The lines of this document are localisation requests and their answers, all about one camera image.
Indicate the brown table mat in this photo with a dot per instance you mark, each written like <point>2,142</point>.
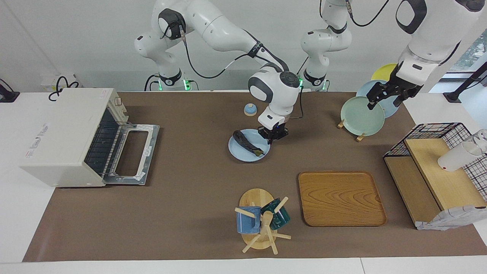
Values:
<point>190,213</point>

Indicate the clear glass cup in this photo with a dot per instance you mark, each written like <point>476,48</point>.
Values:
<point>481,139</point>

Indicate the white toaster oven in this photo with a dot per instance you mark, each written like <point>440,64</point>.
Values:
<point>57,140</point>

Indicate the blue mug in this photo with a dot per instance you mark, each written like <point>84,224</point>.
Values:
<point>247,222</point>

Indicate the wooden plate rack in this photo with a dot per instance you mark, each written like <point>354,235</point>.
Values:
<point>341,123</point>

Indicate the light blue ridged plate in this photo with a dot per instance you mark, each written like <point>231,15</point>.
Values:
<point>243,154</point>

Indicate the oven door with glass window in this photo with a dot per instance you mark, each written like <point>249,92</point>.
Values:
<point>151,150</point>

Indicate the dark green mug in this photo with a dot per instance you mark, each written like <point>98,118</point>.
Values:
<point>279,219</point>

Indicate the pale green plate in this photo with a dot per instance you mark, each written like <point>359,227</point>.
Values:
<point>361,118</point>

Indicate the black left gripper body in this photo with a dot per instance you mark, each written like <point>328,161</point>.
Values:
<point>395,89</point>

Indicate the two-tier wooden shelf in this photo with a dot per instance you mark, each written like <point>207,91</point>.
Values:
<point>445,182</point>

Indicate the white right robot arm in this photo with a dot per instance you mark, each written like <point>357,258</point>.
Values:
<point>224,30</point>

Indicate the white power strip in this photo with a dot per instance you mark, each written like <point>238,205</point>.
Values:
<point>47,83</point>

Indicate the light blue racked plate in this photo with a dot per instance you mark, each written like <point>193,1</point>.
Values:
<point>364,90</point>

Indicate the dark purple eggplant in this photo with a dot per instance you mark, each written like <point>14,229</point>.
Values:
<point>245,141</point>

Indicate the plaid grey cloth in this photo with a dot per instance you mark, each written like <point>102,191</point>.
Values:
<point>449,220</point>

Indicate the wooden mug tree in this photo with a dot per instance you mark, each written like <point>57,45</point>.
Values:
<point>255,198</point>

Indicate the white cup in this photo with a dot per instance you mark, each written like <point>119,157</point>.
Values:
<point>454,160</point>

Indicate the yellow plate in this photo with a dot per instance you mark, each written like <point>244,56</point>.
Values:
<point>382,72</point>

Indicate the wooden serving tray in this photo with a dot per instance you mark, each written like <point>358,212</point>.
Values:
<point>340,198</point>

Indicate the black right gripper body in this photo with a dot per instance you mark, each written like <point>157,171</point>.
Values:
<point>274,132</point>

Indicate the window with trees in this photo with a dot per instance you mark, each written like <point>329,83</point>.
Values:
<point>475,49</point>

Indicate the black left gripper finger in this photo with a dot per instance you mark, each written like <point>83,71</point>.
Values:
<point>371,103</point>
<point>398,101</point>

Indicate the black clamp stand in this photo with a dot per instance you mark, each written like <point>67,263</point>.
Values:
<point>7,97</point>
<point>453,96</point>

